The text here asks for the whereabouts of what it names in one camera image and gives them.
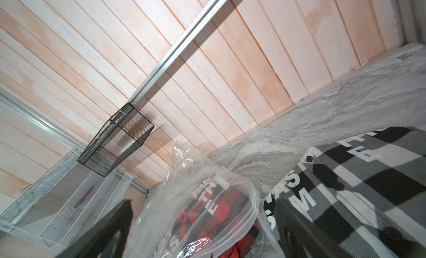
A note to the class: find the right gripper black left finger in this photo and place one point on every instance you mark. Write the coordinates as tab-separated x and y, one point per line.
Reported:
107	238

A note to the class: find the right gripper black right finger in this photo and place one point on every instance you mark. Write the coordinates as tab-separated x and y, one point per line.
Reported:
300	238

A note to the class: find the grey black plaid shirt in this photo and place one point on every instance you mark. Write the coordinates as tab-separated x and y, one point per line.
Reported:
365	192

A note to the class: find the red black plaid shirt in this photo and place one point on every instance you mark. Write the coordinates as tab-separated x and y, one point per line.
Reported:
219	220

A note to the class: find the clear plastic vacuum bag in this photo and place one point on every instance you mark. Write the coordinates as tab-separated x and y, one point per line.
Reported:
188	169

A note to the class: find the white wire mesh shelf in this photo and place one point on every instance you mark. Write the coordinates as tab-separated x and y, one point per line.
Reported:
64	203

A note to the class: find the black wire mesh basket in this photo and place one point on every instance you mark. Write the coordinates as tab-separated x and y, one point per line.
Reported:
123	134

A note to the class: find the aluminium frame rail back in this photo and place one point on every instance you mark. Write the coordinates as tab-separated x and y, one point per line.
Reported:
190	33

